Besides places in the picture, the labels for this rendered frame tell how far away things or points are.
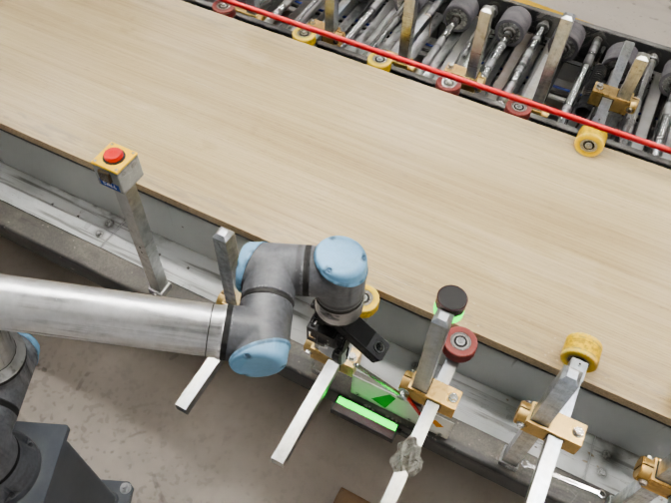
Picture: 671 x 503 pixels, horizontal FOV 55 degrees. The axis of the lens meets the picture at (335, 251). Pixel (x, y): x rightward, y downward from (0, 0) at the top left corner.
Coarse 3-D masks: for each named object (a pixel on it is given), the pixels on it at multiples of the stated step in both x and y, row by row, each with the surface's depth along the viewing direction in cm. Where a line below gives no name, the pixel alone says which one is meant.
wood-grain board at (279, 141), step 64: (0, 0) 223; (64, 0) 224; (128, 0) 225; (0, 64) 203; (64, 64) 204; (128, 64) 205; (192, 64) 206; (256, 64) 206; (320, 64) 207; (0, 128) 190; (64, 128) 187; (128, 128) 188; (192, 128) 188; (256, 128) 189; (320, 128) 190; (384, 128) 190; (448, 128) 191; (512, 128) 192; (192, 192) 174; (256, 192) 174; (320, 192) 175; (384, 192) 176; (448, 192) 176; (512, 192) 177; (576, 192) 178; (640, 192) 178; (384, 256) 163; (448, 256) 163; (512, 256) 164; (576, 256) 164; (640, 256) 165; (512, 320) 153; (576, 320) 153; (640, 320) 154; (640, 384) 144
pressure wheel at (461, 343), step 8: (456, 328) 150; (464, 328) 150; (448, 336) 149; (456, 336) 149; (464, 336) 149; (472, 336) 149; (448, 344) 148; (456, 344) 148; (464, 344) 148; (472, 344) 148; (448, 352) 147; (456, 352) 147; (464, 352) 147; (472, 352) 147; (456, 360) 148; (464, 360) 148
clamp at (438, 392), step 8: (408, 376) 147; (400, 384) 147; (408, 384) 146; (432, 384) 146; (440, 384) 146; (416, 392) 145; (424, 392) 144; (432, 392) 145; (440, 392) 145; (448, 392) 145; (456, 392) 145; (416, 400) 148; (424, 400) 146; (432, 400) 144; (440, 400) 143; (448, 400) 144; (440, 408) 145; (448, 408) 143; (448, 416) 146
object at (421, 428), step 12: (444, 360) 153; (444, 372) 149; (432, 408) 143; (420, 420) 142; (432, 420) 142; (420, 432) 140; (420, 444) 138; (396, 480) 134; (384, 492) 132; (396, 492) 132
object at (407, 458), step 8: (408, 440) 138; (416, 440) 139; (400, 448) 137; (408, 448) 137; (416, 448) 136; (392, 456) 137; (400, 456) 135; (408, 456) 136; (416, 456) 136; (392, 464) 135; (400, 464) 135; (408, 464) 135; (416, 464) 134; (408, 472) 134; (416, 472) 134
